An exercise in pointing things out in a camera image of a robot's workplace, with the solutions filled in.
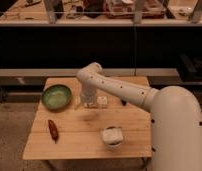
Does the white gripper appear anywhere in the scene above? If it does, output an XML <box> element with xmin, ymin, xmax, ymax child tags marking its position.
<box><xmin>80</xmin><ymin>84</ymin><xmax>97</xmax><ymax>108</ymax></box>

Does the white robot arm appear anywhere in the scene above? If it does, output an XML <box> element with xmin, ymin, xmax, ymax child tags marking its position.
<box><xmin>76</xmin><ymin>62</ymin><xmax>202</xmax><ymax>171</ymax></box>

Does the clear plastic bottle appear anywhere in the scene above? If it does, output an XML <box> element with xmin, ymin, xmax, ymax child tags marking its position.
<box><xmin>74</xmin><ymin>96</ymin><xmax>108</xmax><ymax>109</ymax></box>

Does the green ceramic bowl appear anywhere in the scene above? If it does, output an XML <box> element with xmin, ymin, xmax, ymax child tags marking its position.
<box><xmin>41</xmin><ymin>84</ymin><xmax>72</xmax><ymax>110</ymax></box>

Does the wooden table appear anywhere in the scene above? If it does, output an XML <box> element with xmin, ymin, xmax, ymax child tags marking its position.
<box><xmin>23</xmin><ymin>78</ymin><xmax>152</xmax><ymax>160</ymax></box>

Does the long workbench shelf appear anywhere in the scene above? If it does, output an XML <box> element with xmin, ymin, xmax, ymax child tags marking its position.
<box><xmin>0</xmin><ymin>0</ymin><xmax>202</xmax><ymax>27</ymax></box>

